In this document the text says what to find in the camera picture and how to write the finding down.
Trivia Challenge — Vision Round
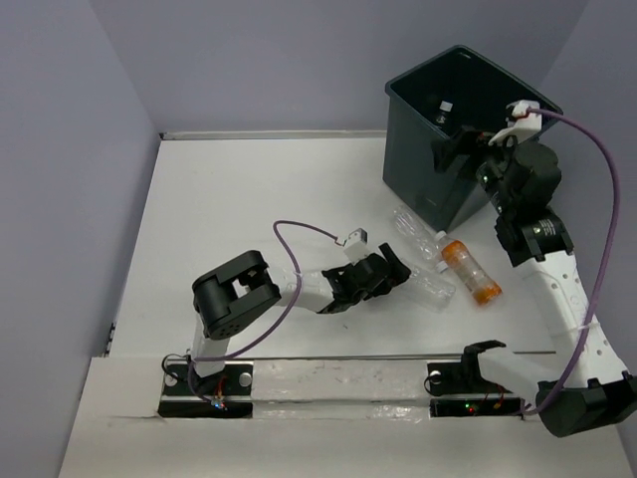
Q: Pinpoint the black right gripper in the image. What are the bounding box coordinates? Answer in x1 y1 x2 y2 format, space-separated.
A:
431 121 529 214

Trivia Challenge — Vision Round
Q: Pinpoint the clear crushed bottle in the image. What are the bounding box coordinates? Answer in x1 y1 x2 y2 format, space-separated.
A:
433 101 454 130

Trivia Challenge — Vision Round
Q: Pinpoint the clear bottle white cap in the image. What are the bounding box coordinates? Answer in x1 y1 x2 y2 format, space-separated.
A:
400 262 456 313

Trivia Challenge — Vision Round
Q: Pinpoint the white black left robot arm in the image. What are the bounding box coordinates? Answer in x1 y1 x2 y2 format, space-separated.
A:
185 243 411 400

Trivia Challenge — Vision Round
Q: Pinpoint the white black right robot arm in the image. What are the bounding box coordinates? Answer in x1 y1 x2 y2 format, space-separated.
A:
432 128 636 437

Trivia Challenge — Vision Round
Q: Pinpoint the dark green plastic bin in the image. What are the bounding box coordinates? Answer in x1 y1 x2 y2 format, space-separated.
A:
382 45 561 231

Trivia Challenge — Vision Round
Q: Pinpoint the orange liquid bottle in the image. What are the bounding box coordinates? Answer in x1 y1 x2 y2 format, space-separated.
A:
434 231 502 307

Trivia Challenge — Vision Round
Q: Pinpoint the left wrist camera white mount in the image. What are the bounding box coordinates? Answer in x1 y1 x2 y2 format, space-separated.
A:
335 228 371 264

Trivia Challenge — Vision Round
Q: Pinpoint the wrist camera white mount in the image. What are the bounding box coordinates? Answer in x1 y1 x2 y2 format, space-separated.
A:
488 100 542 146
335 228 371 264

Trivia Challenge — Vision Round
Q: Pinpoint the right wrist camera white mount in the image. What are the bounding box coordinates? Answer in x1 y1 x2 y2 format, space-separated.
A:
488 100 542 146

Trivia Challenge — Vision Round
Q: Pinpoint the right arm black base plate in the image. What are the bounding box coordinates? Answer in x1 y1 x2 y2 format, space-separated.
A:
423 361 522 418

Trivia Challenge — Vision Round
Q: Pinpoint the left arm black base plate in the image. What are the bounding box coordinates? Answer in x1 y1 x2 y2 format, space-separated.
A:
157 354 254 419

